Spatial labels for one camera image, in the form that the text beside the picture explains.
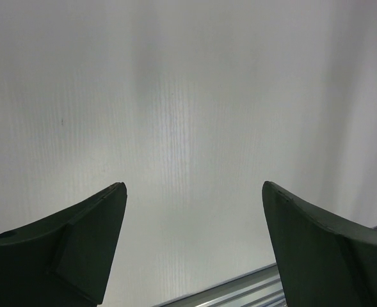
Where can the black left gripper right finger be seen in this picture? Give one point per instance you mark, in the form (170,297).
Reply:
(322,258)

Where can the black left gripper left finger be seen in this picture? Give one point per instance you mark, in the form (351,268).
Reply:
(64,259)

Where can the aluminium front rail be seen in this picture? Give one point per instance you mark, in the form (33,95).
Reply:
(258,288)

